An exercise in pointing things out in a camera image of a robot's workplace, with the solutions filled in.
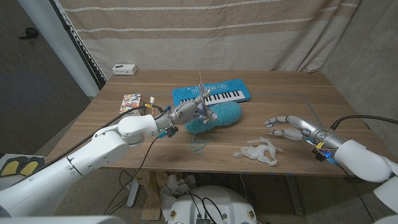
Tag white floor platform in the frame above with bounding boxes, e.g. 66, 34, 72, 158
0, 153, 80, 217

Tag teal yarn skein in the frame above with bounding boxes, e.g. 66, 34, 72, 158
185, 101, 243, 156

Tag blue toy piano keyboard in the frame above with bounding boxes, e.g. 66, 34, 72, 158
172, 78, 252, 108

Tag grey table leg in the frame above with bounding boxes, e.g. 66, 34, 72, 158
126, 179, 141, 208
284, 174, 305, 216

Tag white power strip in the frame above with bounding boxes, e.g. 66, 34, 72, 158
112, 63, 139, 76

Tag dark wooden door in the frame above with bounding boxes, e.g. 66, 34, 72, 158
0, 0, 91, 156

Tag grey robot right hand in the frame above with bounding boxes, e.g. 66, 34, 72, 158
264, 115, 346, 150

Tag black door handle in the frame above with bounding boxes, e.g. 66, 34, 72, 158
17, 27, 40, 40

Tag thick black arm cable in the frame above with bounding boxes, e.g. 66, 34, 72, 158
40, 104, 165, 167
329, 114, 398, 131

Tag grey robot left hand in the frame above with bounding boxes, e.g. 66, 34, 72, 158
164, 90, 219, 129

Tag thin black left wrist cable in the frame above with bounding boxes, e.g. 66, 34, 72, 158
104, 136, 160, 216

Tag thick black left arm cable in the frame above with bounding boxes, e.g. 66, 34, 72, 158
40, 104, 165, 167

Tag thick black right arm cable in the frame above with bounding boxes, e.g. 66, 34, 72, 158
329, 114, 398, 131

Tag crumpled clear plastic tape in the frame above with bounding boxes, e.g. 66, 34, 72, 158
233, 136, 279, 167

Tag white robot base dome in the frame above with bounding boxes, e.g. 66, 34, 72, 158
167, 185, 258, 224

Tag tan handled scissors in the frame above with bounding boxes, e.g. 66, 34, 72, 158
198, 69, 215, 124

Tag crumpled white paper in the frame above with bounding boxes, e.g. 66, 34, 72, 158
160, 174, 197, 215

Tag colourful printed package box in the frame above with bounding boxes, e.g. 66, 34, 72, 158
119, 93, 144, 115

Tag beige striped curtain backdrop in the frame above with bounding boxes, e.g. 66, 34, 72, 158
57, 0, 363, 80

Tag dark perforated panel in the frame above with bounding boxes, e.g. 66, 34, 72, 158
49, 0, 108, 91

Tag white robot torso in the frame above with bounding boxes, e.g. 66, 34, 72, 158
0, 215, 125, 224

